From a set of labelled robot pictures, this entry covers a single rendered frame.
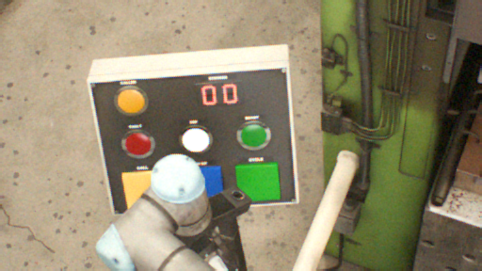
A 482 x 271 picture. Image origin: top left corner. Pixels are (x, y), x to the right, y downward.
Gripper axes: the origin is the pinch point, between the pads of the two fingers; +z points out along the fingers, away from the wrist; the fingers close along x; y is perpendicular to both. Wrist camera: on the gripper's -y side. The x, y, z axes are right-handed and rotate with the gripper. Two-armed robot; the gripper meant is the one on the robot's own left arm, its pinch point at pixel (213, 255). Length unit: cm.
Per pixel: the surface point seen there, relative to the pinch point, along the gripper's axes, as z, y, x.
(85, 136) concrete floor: 94, -14, -93
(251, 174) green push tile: -9.2, -13.2, -3.4
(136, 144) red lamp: -15.7, -0.7, -18.8
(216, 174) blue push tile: -9.7, -8.5, -7.5
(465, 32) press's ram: -45, -40, 16
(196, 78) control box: -25.4, -13.8, -16.1
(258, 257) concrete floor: 94, -26, -27
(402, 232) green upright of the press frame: 62, -49, 3
